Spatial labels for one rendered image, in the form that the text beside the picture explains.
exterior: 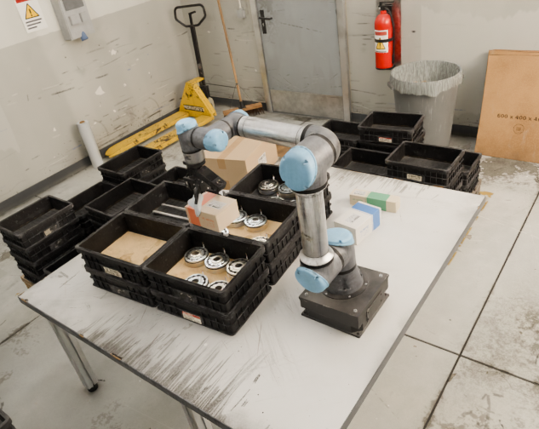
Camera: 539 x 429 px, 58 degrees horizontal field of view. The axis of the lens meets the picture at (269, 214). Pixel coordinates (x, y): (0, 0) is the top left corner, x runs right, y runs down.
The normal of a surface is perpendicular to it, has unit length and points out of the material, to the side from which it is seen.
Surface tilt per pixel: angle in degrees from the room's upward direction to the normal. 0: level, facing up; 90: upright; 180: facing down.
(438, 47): 90
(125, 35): 90
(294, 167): 83
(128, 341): 0
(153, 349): 0
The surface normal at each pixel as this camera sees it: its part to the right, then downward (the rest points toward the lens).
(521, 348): -0.15, -0.83
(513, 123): -0.59, 0.28
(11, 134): 0.80, 0.22
